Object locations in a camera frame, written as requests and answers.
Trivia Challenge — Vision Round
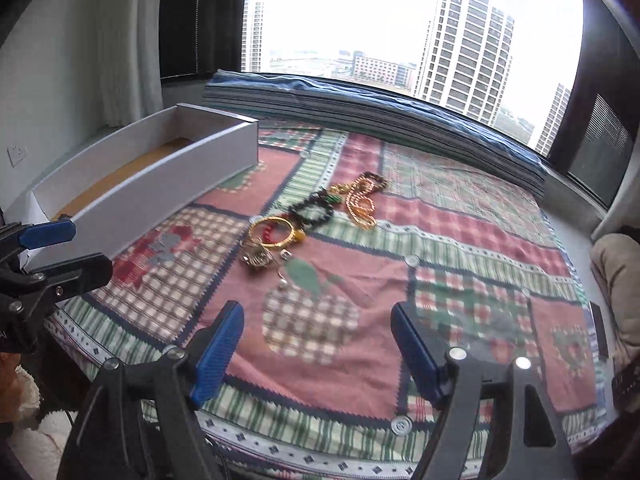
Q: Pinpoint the silver ring bundle pendant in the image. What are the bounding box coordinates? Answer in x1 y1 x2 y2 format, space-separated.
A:
240 240 273 271

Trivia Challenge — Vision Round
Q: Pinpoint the gold bangle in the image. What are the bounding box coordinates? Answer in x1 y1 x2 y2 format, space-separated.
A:
247 216 297 249

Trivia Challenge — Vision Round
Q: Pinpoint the black bead bracelet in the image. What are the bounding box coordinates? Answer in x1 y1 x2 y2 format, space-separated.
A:
286 190 335 229

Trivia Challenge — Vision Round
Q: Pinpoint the white knitted sleeve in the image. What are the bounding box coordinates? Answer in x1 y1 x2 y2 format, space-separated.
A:
1 353 74 479

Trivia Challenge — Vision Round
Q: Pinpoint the white cardboard box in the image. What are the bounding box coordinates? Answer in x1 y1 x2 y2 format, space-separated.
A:
13 103 258 270

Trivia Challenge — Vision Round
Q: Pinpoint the beige cushion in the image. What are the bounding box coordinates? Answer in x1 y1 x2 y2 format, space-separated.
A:
590 233 640 374

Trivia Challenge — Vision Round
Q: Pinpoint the pearl square charm earring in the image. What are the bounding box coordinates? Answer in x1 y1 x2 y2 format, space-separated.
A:
276 248 293 290

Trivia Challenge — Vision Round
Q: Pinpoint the patchwork plaid quilt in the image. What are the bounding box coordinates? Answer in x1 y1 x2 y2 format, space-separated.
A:
49 122 605 479

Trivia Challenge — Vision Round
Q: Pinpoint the white curtain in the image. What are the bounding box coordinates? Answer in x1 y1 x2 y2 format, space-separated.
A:
96 0 163 127

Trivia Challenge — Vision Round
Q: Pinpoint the gold floral brooch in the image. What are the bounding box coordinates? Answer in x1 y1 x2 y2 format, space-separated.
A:
326 183 352 204

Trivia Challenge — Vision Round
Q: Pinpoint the striped blue folded mattress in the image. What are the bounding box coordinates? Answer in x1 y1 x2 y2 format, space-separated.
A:
203 70 547 198

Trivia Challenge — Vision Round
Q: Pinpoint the white wall socket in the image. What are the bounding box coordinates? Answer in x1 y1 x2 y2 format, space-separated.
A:
6 145 27 167

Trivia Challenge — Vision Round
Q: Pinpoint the gold bead necklace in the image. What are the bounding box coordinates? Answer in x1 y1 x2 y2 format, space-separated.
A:
344 173 381 231

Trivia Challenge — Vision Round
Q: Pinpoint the brown wooden bead bracelet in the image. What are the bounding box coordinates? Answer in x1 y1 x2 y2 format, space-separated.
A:
359 170 391 194

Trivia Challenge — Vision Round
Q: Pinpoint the black window frame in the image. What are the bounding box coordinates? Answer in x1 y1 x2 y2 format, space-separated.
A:
160 0 244 81

